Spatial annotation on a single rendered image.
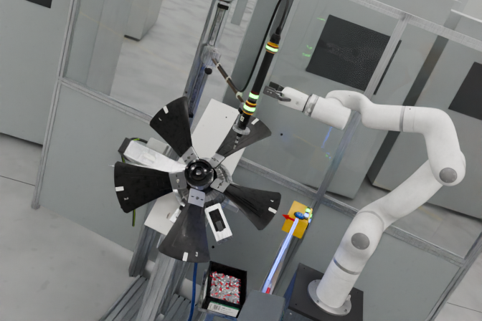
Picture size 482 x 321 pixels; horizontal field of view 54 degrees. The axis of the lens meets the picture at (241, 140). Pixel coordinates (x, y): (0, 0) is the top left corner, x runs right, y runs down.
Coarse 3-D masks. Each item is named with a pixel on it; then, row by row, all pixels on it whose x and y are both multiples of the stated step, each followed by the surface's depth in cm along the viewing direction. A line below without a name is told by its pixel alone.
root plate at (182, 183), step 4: (172, 172) 198; (176, 172) 198; (180, 172) 198; (172, 176) 199; (180, 176) 199; (172, 180) 199; (180, 180) 200; (184, 180) 200; (172, 184) 201; (176, 184) 201; (180, 184) 201; (184, 184) 201; (172, 188) 202; (176, 188) 202; (180, 188) 202
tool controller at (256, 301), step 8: (248, 296) 138; (256, 296) 138; (264, 296) 139; (272, 296) 139; (248, 304) 135; (256, 304) 135; (264, 304) 135; (272, 304) 136; (280, 304) 136; (240, 312) 131; (248, 312) 132; (256, 312) 132; (264, 312) 132; (272, 312) 132; (280, 312) 133; (240, 320) 128; (248, 320) 129; (256, 320) 129; (264, 320) 129; (272, 320) 129; (280, 320) 133
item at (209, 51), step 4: (208, 44) 238; (204, 48) 236; (208, 48) 235; (212, 48) 238; (204, 52) 235; (208, 52) 230; (212, 52) 231; (216, 52) 233; (204, 56) 234; (208, 56) 231; (212, 56) 232; (216, 56) 232; (220, 56) 233; (204, 60) 233; (208, 60) 232; (208, 64) 233; (212, 64) 234
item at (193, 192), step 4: (192, 188) 196; (192, 192) 196; (196, 192) 198; (200, 192) 199; (196, 196) 197; (200, 196) 199; (204, 196) 201; (188, 200) 194; (192, 200) 196; (196, 200) 197; (200, 200) 199; (196, 204) 197; (200, 204) 199
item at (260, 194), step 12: (228, 192) 195; (240, 192) 198; (252, 192) 200; (264, 192) 202; (276, 192) 203; (240, 204) 192; (252, 204) 194; (264, 204) 196; (276, 204) 197; (252, 216) 190; (264, 216) 191; (264, 228) 188
